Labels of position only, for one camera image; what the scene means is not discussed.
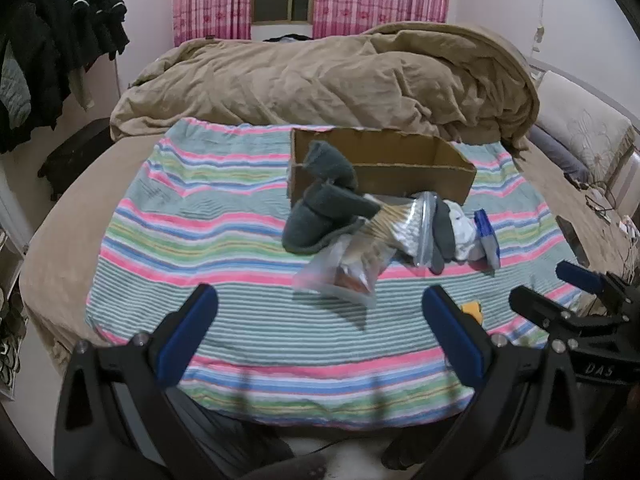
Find brown duvet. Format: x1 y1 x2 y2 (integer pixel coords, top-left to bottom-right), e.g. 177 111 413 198
110 21 542 154

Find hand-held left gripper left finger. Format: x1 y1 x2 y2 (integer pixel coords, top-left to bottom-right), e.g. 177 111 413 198
52 284 221 480

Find striped blanket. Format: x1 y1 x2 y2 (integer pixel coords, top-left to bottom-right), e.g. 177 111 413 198
85 117 584 429

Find black bag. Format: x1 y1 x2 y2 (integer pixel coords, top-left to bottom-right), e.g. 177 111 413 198
37 117 116 202

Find bag of cotton swabs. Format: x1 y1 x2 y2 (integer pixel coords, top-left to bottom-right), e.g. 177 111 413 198
357 192 439 267

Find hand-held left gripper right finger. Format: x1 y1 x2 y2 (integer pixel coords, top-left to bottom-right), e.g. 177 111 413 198
421 284 586 480

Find narrow pink curtain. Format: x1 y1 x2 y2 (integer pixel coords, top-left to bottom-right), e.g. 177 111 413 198
172 0 252 46

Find cardboard box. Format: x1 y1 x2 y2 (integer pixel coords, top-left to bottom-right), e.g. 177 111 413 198
289 127 477 208

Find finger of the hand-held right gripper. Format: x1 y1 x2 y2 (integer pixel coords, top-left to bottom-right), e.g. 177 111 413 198
556 259 640 307
509 284 602 342

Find grey pillow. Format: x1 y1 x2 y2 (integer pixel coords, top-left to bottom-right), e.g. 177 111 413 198
530 125 592 184

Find white wall cable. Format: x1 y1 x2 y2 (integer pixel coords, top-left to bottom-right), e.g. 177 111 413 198
531 0 547 53

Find hanging black clothes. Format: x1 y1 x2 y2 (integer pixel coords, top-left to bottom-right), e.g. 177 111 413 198
0 0 131 154

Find grey and white sock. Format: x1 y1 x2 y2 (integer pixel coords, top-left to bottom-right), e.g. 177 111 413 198
431 199 489 276

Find blue packet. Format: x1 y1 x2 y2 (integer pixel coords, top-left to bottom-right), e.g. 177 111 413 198
472 209 502 274

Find black cable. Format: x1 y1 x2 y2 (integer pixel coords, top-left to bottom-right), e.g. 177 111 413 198
565 172 640 242

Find white embroidered pillow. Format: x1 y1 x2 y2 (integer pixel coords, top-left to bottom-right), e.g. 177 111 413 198
535 70 634 196

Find clear plastic bag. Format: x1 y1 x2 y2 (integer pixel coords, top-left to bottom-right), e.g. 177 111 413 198
292 236 397 307

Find dark grey fleece sock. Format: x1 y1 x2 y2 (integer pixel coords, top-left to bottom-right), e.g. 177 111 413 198
282 182 382 254
301 141 359 192

